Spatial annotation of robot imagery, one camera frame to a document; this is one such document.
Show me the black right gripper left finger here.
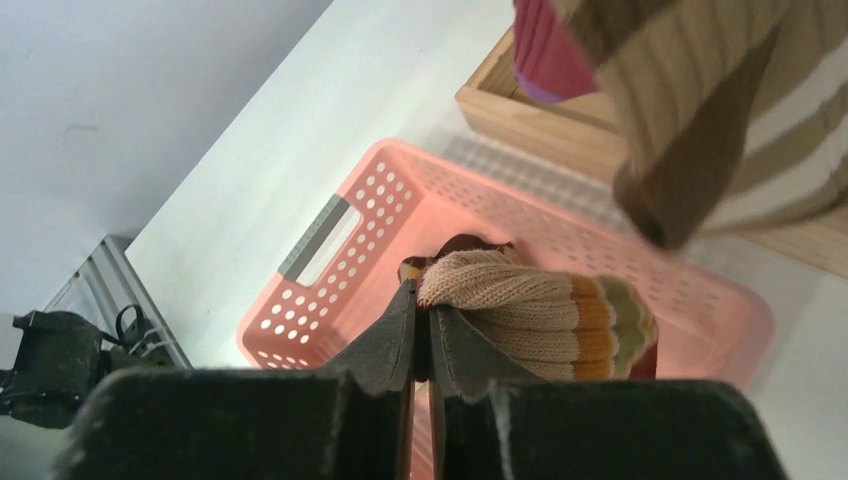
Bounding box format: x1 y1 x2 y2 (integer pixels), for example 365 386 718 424
48 281 416 479

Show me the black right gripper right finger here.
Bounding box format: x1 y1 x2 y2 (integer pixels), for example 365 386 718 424
429 307 786 479

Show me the beige striped sock red heel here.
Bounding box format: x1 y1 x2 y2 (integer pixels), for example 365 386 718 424
399 244 659 381

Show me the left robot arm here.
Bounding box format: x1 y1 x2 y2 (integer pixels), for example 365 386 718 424
1 304 176 429

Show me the wooden hanger rack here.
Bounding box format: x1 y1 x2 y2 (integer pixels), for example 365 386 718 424
455 29 847 278

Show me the pink perforated plastic basket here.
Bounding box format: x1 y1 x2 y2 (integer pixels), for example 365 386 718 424
236 137 776 480

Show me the pink sock purple toe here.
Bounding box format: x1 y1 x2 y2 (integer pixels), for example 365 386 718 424
512 0 597 104

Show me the brown beige striped sock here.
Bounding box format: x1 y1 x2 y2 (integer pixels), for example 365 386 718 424
553 1 847 250

